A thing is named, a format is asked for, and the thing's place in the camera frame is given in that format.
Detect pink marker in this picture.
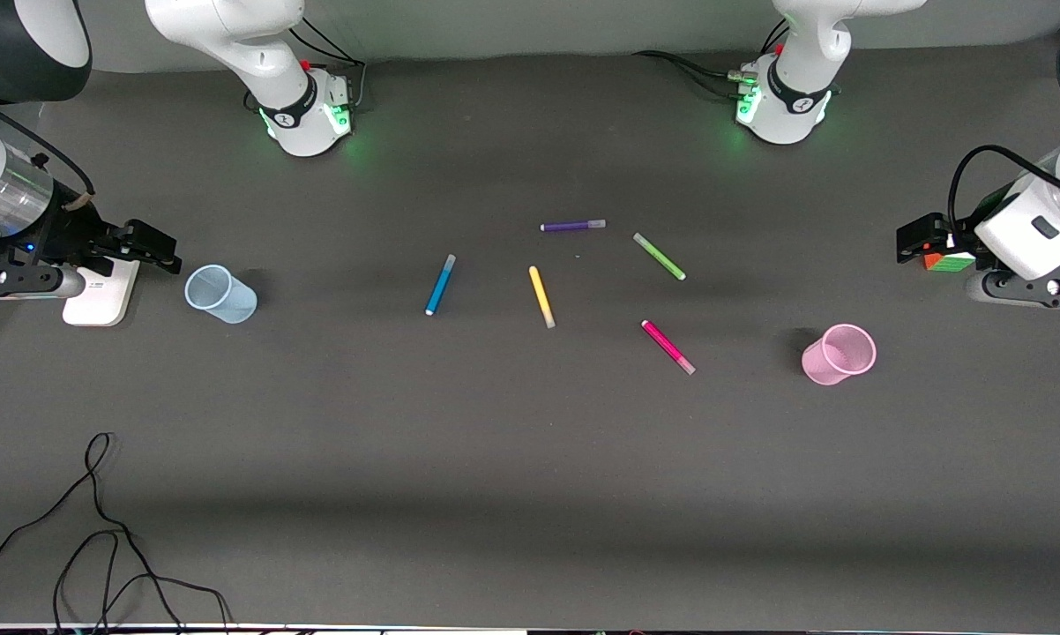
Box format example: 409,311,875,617
640,319,697,377

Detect blue marker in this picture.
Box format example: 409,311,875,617
424,254,457,317

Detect white flat rounded box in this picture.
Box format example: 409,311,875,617
62,258,141,328

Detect translucent blue plastic cup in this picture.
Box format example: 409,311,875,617
183,264,258,325

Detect pink plastic cup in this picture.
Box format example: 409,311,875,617
801,323,877,387

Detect green marker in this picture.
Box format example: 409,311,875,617
632,232,688,282

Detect yellow marker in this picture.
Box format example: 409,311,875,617
528,265,556,330

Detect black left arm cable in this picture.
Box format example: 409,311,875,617
947,144,1060,232

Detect thin black table cable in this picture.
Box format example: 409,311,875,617
0,431,234,635

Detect black right base cables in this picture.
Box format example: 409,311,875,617
287,16,369,111

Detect black base cables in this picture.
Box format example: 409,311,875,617
631,19,791,100
287,16,369,111

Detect black left base cables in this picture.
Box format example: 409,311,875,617
631,19,791,100

